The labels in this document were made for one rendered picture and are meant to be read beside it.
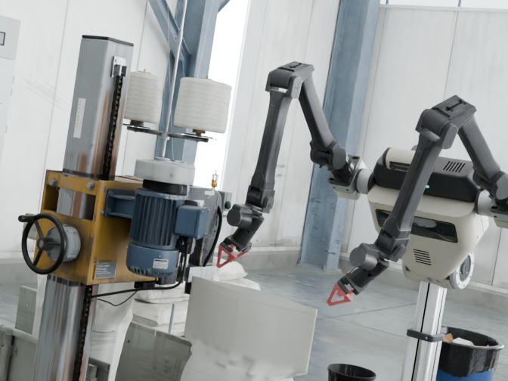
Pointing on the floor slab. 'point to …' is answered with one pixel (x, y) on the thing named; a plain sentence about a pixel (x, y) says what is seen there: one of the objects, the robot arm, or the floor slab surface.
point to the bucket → (349, 373)
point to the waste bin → (468, 356)
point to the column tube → (81, 205)
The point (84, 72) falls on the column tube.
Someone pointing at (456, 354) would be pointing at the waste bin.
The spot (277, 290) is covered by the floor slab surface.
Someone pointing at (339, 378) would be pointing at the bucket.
